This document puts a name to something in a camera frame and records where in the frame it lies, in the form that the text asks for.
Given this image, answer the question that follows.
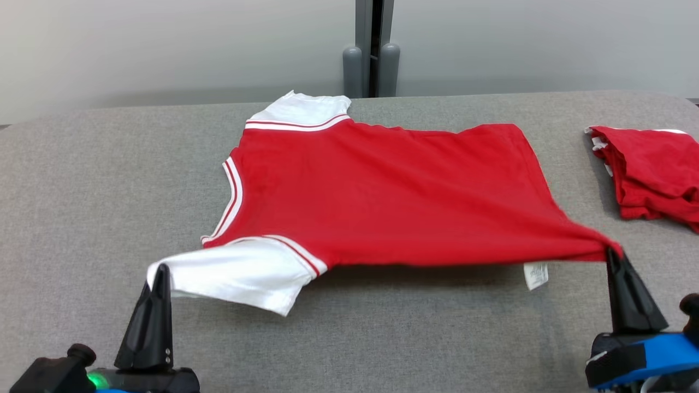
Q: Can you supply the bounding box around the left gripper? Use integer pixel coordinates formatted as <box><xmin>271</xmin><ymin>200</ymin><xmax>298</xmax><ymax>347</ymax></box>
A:
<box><xmin>87</xmin><ymin>264</ymin><xmax>200</xmax><ymax>393</ymax></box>

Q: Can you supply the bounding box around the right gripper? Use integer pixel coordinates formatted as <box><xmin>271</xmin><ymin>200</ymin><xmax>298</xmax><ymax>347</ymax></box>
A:
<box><xmin>593</xmin><ymin>247</ymin><xmax>671</xmax><ymax>345</ymax></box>

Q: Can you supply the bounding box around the red white-sleeved shirt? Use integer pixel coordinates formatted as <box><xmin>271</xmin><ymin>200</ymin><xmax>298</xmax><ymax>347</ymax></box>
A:
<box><xmin>584</xmin><ymin>126</ymin><xmax>699</xmax><ymax>234</ymax></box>
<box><xmin>146</xmin><ymin>90</ymin><xmax>624</xmax><ymax>318</ymax></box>

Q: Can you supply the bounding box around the blue right camera mount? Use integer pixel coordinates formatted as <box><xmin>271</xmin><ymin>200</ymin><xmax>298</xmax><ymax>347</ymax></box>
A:
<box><xmin>585</xmin><ymin>333</ymin><xmax>699</xmax><ymax>390</ymax></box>

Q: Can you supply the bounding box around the grey cylindrical post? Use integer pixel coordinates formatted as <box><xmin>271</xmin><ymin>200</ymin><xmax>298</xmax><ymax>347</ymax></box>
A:
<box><xmin>342</xmin><ymin>46</ymin><xmax>364</xmax><ymax>99</ymax></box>
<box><xmin>378</xmin><ymin>43</ymin><xmax>401</xmax><ymax>98</ymax></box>

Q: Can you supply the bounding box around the grey vertical partition frame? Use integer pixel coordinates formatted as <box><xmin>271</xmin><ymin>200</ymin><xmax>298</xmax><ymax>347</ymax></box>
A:
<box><xmin>355</xmin><ymin>0</ymin><xmax>395</xmax><ymax>98</ymax></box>

